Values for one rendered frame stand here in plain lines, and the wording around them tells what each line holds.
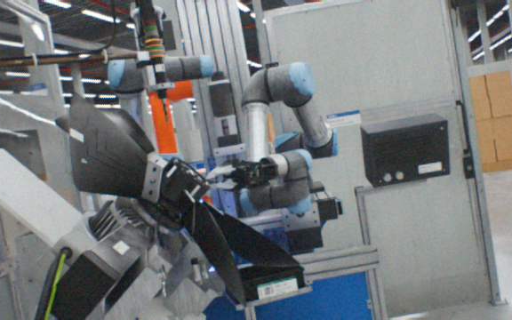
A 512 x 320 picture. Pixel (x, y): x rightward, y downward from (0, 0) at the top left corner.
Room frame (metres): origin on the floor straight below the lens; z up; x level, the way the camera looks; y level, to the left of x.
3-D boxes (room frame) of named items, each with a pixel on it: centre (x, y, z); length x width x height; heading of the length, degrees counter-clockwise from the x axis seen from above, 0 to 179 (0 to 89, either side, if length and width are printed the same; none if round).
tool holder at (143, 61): (1.35, 0.22, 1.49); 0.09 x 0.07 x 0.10; 125
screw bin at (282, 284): (1.55, 0.04, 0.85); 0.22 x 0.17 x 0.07; 105
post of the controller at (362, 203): (1.71, -0.32, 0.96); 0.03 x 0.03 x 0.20; 0
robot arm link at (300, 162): (1.62, -0.11, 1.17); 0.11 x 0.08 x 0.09; 127
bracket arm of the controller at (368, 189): (1.71, -0.43, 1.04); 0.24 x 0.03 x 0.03; 90
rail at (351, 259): (1.72, 0.11, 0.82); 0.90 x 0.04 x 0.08; 90
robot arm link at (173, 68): (1.64, 0.24, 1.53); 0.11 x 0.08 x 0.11; 114
